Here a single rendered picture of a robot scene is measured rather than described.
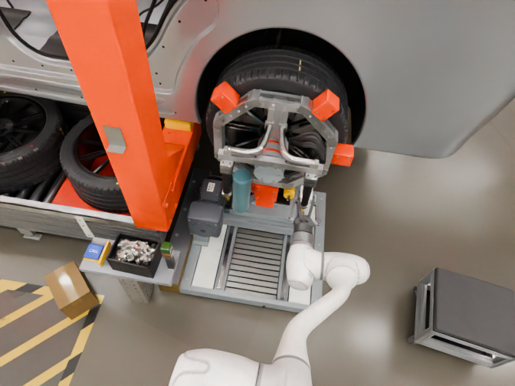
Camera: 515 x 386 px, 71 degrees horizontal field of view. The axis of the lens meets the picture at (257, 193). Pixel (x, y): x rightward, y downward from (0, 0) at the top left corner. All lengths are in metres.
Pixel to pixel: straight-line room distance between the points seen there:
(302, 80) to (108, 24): 0.76
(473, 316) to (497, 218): 1.10
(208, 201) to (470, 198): 1.93
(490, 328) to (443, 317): 0.23
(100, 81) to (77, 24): 0.17
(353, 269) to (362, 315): 0.99
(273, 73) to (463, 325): 1.48
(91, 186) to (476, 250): 2.39
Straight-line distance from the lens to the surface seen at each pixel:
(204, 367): 0.89
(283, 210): 2.20
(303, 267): 1.30
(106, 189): 2.02
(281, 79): 1.50
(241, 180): 1.65
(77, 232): 2.30
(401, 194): 2.81
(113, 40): 1.07
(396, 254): 2.52
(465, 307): 2.14
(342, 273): 1.28
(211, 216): 1.94
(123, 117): 1.24
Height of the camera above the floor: 2.04
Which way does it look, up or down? 54 degrees down
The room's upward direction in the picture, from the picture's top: 7 degrees clockwise
